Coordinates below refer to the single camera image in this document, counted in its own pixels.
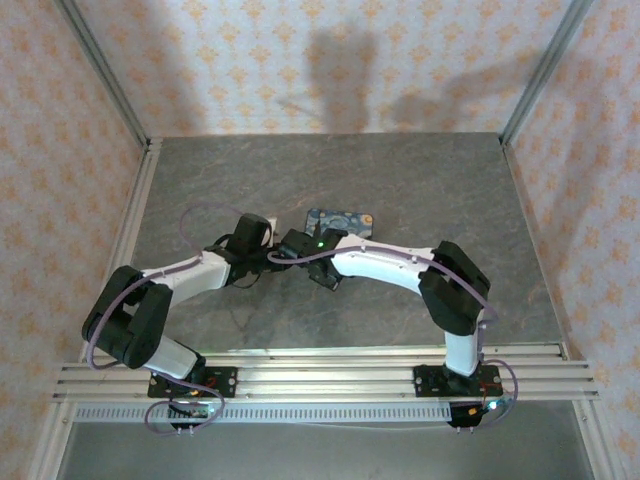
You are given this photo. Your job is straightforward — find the blue patterned pouch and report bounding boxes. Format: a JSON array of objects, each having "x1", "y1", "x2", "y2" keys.
[{"x1": 304, "y1": 208, "x2": 375, "y2": 242}]

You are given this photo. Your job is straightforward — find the aluminium cross rail beam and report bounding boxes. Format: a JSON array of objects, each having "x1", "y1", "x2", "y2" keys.
[{"x1": 52, "y1": 342, "x2": 601, "y2": 404}]

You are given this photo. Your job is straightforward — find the aluminium side rail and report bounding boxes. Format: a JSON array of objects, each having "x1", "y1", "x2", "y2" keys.
[{"x1": 79, "y1": 139, "x2": 164, "y2": 361}]

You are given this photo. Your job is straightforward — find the black controller board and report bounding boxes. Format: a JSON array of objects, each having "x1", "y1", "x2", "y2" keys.
[
  {"x1": 447, "y1": 397, "x2": 514, "y2": 434},
  {"x1": 168, "y1": 399, "x2": 222, "y2": 436}
]

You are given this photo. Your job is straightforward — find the white slotted cable duct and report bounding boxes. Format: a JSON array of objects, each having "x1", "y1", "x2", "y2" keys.
[{"x1": 74, "y1": 402, "x2": 454, "y2": 425}]

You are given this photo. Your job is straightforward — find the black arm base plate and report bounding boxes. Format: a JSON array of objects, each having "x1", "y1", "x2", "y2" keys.
[
  {"x1": 148, "y1": 366, "x2": 239, "y2": 400},
  {"x1": 413, "y1": 364, "x2": 502, "y2": 400}
]

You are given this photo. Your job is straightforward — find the aluminium frame post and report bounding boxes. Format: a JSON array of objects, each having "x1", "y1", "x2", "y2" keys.
[
  {"x1": 499, "y1": 0, "x2": 599, "y2": 146},
  {"x1": 54, "y1": 0, "x2": 151, "y2": 147}
]

